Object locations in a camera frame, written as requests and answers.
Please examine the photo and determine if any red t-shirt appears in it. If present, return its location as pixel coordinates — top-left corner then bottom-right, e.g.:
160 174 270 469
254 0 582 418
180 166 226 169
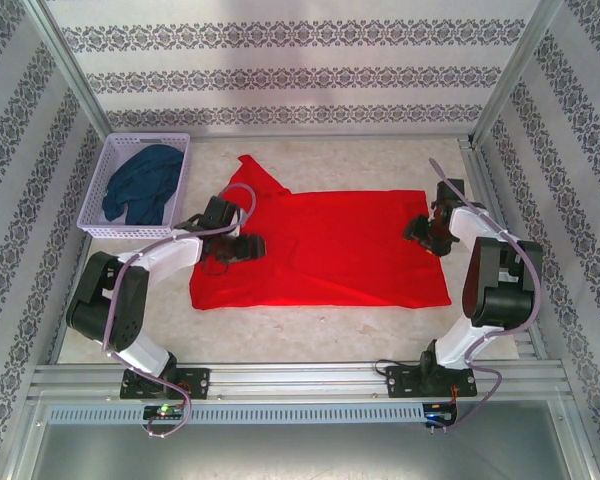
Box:
188 154 453 312

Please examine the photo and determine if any dark blue cloth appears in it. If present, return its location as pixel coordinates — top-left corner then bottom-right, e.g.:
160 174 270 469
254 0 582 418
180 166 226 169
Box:
101 144 185 226

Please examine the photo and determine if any lavender perforated plastic basket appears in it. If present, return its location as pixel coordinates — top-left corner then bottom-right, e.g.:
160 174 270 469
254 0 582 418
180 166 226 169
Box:
76 132 194 240

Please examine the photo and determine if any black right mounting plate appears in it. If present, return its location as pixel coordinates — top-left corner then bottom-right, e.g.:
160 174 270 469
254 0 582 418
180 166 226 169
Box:
385 364 477 400

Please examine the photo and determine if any black mounting plate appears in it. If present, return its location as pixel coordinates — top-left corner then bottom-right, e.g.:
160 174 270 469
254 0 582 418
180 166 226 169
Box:
119 367 212 401
385 364 477 400

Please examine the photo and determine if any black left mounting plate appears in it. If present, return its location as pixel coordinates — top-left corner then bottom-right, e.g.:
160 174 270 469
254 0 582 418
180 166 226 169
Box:
119 367 212 401

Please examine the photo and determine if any right circuit board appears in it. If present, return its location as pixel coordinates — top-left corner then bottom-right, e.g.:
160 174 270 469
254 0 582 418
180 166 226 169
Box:
422 401 459 431

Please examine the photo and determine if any circuit board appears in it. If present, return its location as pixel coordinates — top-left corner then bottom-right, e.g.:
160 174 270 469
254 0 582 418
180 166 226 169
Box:
142 403 186 421
422 401 459 431

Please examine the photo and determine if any left circuit board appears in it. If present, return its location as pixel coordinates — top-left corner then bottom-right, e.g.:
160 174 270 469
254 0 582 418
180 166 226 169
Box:
142 403 186 421

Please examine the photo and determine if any aluminium side rail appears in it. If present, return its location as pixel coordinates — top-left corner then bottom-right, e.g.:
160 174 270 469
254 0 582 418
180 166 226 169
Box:
457 137 549 361

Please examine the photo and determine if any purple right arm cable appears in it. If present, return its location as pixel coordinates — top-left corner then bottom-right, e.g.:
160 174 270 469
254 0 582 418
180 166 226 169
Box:
429 157 542 431

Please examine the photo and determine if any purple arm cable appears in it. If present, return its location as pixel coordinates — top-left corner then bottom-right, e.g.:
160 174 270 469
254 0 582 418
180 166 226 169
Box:
102 182 258 441
429 157 542 431

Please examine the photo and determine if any aluminium back rail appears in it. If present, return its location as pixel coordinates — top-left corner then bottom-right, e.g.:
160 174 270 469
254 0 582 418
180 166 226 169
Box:
192 132 474 145

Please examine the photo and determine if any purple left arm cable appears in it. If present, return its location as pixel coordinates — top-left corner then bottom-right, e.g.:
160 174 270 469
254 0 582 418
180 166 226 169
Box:
102 182 258 441

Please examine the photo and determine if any aluminium frame post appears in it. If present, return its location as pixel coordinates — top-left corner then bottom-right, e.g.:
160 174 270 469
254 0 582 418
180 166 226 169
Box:
472 0 566 146
24 0 109 146

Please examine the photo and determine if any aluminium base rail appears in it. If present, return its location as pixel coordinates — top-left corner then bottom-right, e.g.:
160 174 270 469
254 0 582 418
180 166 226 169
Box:
28 363 567 402

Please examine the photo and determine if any grey slotted cable duct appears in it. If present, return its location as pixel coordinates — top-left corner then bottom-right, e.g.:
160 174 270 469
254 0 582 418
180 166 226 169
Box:
46 402 459 427

